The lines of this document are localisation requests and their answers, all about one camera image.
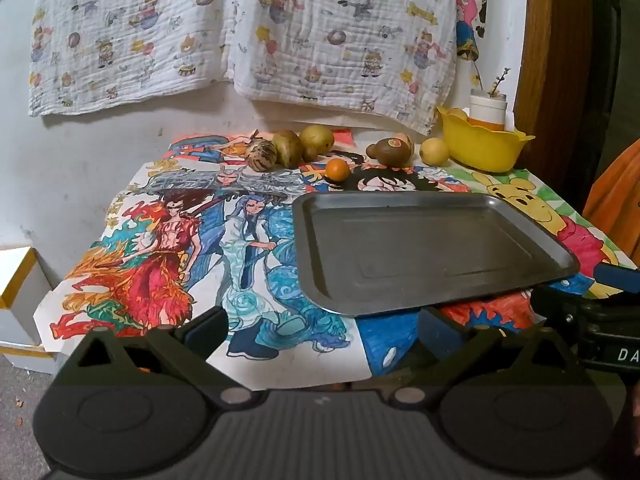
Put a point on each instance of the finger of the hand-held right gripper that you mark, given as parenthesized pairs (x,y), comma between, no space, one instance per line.
(555,305)
(617,276)

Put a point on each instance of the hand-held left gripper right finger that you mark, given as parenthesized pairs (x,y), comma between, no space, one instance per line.
(436,334)

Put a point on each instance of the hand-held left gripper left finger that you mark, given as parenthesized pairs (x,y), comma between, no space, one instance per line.
(205,331)

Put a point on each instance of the metal tray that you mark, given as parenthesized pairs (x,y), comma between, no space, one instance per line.
(425,250)

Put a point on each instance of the yellow lemon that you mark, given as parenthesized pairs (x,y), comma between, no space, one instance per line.
(434,151)

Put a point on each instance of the small striped pepino melon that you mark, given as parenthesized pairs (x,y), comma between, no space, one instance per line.
(260,156)

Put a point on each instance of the brown kiwi with sticker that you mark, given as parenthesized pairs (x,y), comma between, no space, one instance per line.
(394,152)

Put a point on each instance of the small orange tangerine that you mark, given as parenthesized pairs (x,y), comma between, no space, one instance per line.
(337,170)

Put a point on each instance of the small brown round fruit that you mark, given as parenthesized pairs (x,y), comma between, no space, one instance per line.
(373,151)

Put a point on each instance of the large striped pepino melon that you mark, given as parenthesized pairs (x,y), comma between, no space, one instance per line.
(407,139)

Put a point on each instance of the brown pear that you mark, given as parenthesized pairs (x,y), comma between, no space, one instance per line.
(287,149)

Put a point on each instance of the green pear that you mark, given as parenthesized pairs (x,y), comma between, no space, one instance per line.
(316,141)

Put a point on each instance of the orange cloth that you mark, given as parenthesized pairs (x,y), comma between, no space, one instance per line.
(615,190)

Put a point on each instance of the yellow plastic bowl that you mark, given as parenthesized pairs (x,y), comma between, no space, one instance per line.
(480,147)

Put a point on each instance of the white box with yellow trim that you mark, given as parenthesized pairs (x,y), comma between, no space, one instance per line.
(17,290)

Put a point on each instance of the white jar with orange label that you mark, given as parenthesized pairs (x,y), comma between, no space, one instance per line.
(487,110)

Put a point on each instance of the pale yellow fruit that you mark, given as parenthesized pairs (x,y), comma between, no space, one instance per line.
(457,113)

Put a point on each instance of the dry twig with buds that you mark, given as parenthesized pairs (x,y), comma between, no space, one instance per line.
(494,82)

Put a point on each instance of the printed white muslin blanket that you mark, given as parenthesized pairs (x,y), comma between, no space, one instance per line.
(340,35)
(125,35)

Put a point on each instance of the wooden door frame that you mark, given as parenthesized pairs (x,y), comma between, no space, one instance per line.
(555,60)

